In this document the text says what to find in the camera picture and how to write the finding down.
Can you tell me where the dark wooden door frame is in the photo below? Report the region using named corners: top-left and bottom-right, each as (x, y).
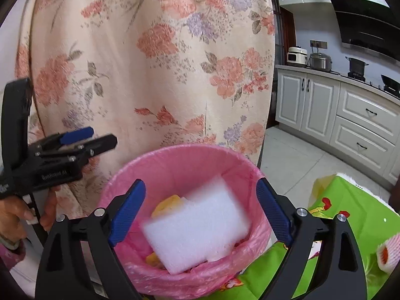
top-left (265, 0), bottom-right (297, 129)

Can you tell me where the white lower kitchen cabinet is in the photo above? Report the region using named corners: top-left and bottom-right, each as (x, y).
top-left (274, 65), bottom-right (400, 192)

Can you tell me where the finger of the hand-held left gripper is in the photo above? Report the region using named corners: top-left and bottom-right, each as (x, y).
top-left (29, 126), bottom-right (95, 155)
top-left (36, 133), bottom-right (118, 166)

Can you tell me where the black range hood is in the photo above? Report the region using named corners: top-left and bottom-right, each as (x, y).
top-left (329, 0), bottom-right (400, 54)

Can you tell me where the pink foam fruit net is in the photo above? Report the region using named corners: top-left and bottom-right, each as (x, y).
top-left (376, 232), bottom-right (400, 275)

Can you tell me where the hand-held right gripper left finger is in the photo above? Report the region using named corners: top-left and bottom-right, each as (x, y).
top-left (35, 179), bottom-right (147, 300)

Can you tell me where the black cooking pot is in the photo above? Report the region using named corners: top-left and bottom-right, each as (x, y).
top-left (345, 56), bottom-right (369, 81)

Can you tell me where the steel pressure cooker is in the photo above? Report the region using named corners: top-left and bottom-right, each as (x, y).
top-left (307, 51), bottom-right (333, 73)

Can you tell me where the white rice cooker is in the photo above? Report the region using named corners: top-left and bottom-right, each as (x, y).
top-left (286, 46), bottom-right (310, 67)

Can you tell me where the large white foam block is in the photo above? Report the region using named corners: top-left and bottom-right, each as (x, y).
top-left (142, 175), bottom-right (252, 275)

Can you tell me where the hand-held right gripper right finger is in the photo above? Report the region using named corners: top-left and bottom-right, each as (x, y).
top-left (255, 177), bottom-right (368, 300)

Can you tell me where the black wok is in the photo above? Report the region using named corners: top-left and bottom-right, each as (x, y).
top-left (380, 74), bottom-right (400, 97)

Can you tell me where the silver bracelet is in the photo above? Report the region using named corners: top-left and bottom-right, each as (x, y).
top-left (0, 234), bottom-right (26, 251)

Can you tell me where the yellow fruit peel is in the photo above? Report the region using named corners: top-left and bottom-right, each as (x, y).
top-left (146, 194), bottom-right (185, 269)

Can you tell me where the person's left forearm pink sleeve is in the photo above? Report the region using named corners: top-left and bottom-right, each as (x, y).
top-left (0, 234), bottom-right (27, 268)

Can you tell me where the person's left hand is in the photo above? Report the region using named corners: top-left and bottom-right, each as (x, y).
top-left (0, 185), bottom-right (59, 243)

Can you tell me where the green printed tablecloth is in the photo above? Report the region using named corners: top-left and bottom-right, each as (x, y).
top-left (200, 172), bottom-right (400, 300)

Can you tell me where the pink lined waste bin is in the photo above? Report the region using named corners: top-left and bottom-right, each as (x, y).
top-left (98, 144), bottom-right (273, 297)

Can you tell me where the floral beige cloth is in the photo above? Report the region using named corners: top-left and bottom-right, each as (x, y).
top-left (14, 0), bottom-right (276, 224)

